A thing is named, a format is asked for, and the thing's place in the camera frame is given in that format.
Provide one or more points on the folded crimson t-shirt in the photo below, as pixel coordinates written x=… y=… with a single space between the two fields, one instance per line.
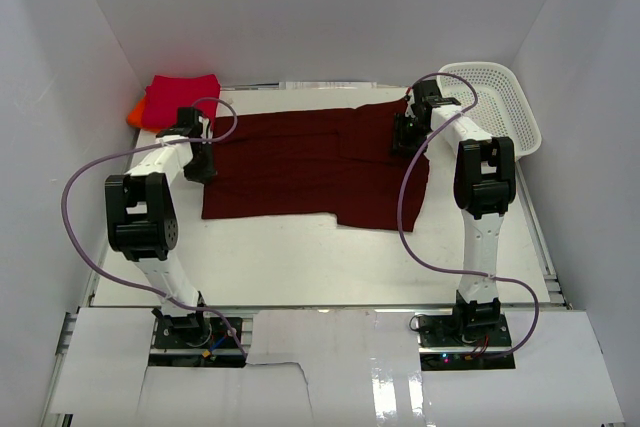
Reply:
x=165 y=95

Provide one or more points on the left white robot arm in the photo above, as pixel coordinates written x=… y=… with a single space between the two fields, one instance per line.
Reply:
x=142 y=223

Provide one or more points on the white perforated plastic basket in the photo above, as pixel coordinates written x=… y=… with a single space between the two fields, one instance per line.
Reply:
x=502 y=108

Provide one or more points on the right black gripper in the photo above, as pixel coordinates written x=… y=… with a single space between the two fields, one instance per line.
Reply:
x=400 y=138

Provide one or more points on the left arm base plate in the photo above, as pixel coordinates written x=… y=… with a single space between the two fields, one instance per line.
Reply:
x=212 y=347

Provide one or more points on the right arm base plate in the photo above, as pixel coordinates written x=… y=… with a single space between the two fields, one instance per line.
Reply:
x=443 y=349

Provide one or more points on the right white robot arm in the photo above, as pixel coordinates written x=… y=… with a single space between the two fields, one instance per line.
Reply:
x=484 y=186

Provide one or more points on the folded orange t-shirt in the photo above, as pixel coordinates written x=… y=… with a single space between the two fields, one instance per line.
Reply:
x=134 y=118

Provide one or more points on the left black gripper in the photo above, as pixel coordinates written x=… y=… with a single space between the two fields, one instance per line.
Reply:
x=204 y=174

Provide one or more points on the dark red t-shirt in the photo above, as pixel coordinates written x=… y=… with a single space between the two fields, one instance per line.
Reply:
x=335 y=161

